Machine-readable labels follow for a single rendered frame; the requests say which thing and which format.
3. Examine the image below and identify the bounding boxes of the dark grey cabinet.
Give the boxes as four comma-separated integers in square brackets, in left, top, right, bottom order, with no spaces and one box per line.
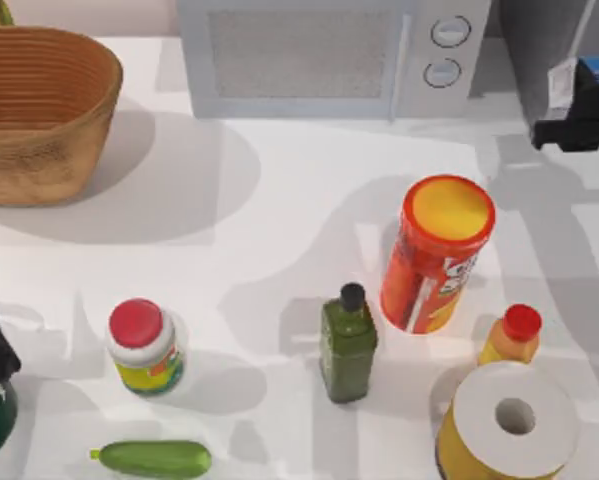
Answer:
[497,0,599,126]

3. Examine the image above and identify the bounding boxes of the microwave knob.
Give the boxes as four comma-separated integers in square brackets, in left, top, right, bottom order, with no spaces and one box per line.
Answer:
[422,57,463,91]
[430,14,473,48]

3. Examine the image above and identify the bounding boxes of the pale microwave oven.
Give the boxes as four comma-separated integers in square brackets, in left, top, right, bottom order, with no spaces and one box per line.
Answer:
[174,0,493,122]

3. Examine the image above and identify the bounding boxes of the orange chips can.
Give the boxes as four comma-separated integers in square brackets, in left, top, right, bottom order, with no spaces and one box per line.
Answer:
[379,174,497,336]

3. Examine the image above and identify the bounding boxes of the yellow bottle with red cap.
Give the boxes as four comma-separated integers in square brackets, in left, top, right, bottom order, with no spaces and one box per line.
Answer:
[476,302,544,370]

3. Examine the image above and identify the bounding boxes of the microwave door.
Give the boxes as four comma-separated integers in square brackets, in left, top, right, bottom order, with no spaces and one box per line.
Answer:
[177,0,411,121]

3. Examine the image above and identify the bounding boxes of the white paper roll yellow wrap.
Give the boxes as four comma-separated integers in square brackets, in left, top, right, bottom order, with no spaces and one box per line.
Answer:
[435,360,581,480]

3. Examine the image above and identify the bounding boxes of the green bottle with black cap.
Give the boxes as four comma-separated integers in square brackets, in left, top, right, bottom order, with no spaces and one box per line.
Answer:
[319,281,380,404]

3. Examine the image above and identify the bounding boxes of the white jar with red lid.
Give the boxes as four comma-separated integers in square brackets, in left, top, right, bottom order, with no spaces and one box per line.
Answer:
[105,297,188,399]

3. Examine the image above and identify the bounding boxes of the green cucumber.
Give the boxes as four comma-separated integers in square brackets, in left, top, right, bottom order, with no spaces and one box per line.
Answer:
[89,439,213,479]

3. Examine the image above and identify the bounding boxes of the woven brown basket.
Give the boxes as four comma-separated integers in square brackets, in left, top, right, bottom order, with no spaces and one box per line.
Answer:
[0,26,125,208]

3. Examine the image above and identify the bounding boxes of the microwave door handle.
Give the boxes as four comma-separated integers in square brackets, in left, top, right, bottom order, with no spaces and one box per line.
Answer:
[387,13,413,122]

